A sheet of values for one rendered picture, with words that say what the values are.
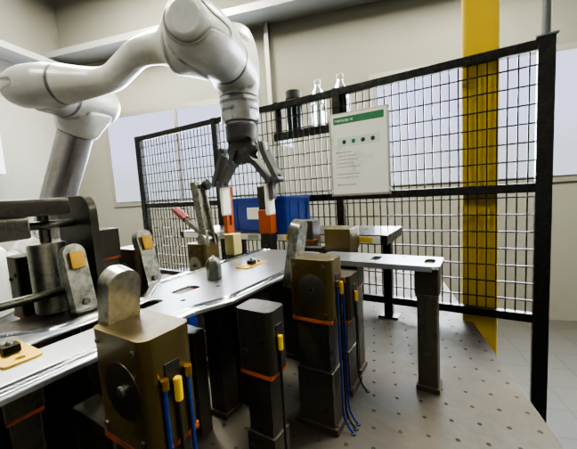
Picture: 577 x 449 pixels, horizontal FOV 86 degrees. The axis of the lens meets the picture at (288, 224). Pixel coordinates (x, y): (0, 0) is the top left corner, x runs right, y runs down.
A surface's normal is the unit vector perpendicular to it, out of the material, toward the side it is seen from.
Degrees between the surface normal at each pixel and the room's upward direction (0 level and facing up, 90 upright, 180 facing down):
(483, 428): 0
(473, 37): 90
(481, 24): 90
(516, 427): 0
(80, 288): 78
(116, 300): 102
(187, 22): 90
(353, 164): 90
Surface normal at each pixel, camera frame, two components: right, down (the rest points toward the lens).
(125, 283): 0.85, 0.21
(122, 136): -0.26, 0.11
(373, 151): -0.52, 0.12
